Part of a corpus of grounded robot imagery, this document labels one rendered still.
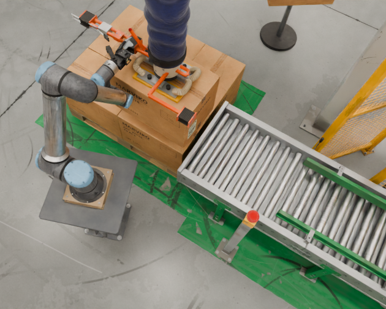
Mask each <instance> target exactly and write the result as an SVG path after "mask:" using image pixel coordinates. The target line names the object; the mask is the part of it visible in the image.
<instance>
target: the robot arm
mask: <svg viewBox="0 0 386 309"><path fill-rule="evenodd" d="M131 39H132V37H130V38H128V39H126V40H124V41H123V42H122V43H121V44H120V46H119V47H118V49H117V50H116V52H115V54H114V53H113V52H112V48H111V47H110V46H109V45H108V46H106V52H107V53H108V55H109V57H110V60H106V62H104V63H103V65H102V66H101V67H100V68H99V69H98V70H97V71H96V72H95V73H94V74H93V75H92V77H91V78H90V79H88V78H84V77H82V76H80V75H78V74H76V73H74V72H71V71H69V70H67V69H65V68H63V67H61V66H59V65H57V64H56V63H53V62H51V61H47V62H44V63H43V64H41V65H40V67H39V68H38V70H37V72H36V75H35V80H36V82H37V83H40V84H41V90H42V102H43V116H44V141H45V146H43V147H42V148H41V149H40V150H39V153H38V154H37V155H36V159H35V164H36V166H37V168H39V169H40V170H41V171H43V172H45V173H47V174H49V175H51V176H52V177H55V178H57V179H58V180H60V181H62V182H64V183H66V184H68V185H69V186H71V187H72V190H73V192H74V194H75V195H76V196H77V197H79V198H81V199H83V200H91V199H94V198H96V197H97V196H98V195H99V194H100V193H101V192H102V190H103V187H104V181H103V178H102V177H101V175H100V174H99V173H98V172H96V171H95V170H93V169H92V167H91V166H90V165H89V164H88V163H87V162H84V161H82V160H77V159H75V158H73V157H71V156H70V155H69V149H68V147H67V146H66V102H67V97H68V98H70V99H73V100H75V101H78V102H82V103H91V102H93V101H95V102H103V103H107V104H115V105H119V106H122V107H124V108H126V109H128V108H129V107H130V105H131V103H132V101H133V95H131V94H129V93H127V92H125V91H123V90H121V89H119V88H117V87H115V86H113V85H111V84H110V80H111V79H112V77H113V76H114V75H115V74H116V73H117V72H118V71H119V70H121V69H122V68H123V67H124V66H125V65H128V64H129V63H130V62H131V61H132V60H131V59H130V56H131V55H134V54H133V53H131V52H129V51H128V50H126V49H127V48H128V47H132V46H133V43H132V42H131V41H130V40H131ZM128 60H129V62H128ZM127 62H128V63H127Z"/></svg>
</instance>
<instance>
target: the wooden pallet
mask: <svg viewBox="0 0 386 309"><path fill-rule="evenodd" d="M237 94H238V93H237ZM237 94H236V95H235V97H234V98H233V100H232V101H231V103H230V104H231V105H233V103H234V102H235V101H236V98H237ZM69 109H70V111H71V114H72V115H73V116H75V117H76V118H78V119H79V120H82V121H83V122H84V123H86V124H88V125H90V126H91V127H93V128H94V129H96V130H98V131H99V132H101V133H103V134H105V135H106V136H107V137H109V138H111V139H113V140H114V141H116V142H118V143H119V144H121V145H122V146H124V147H126V148H128V149H129V150H130V151H133V152H134V153H136V154H137V155H139V156H141V157H142V158H144V159H146V160H147V161H149V162H151V163H152V164H154V165H155V166H157V167H159V168H160V169H162V170H164V171H166V172H167V173H169V174H170V175H172V176H174V177H175V178H177V171H175V170H173V169H171V168H170V167H168V166H166V165H165V164H163V163H161V162H160V161H158V160H157V159H155V158H153V157H152V156H150V155H148V154H146V153H145V152H143V151H142V150H140V149H138V148H137V147H135V146H133V145H132V144H130V143H129V142H127V141H125V140H123V139H122V138H120V137H118V136H117V135H115V134H114V133H112V132H110V131H108V130H107V129H105V128H103V127H102V126H100V125H98V124H97V123H95V122H93V121H92V120H90V119H89V118H87V117H85V116H83V115H82V114H80V113H78V112H77V111H75V110H74V109H72V108H70V107H69Z"/></svg>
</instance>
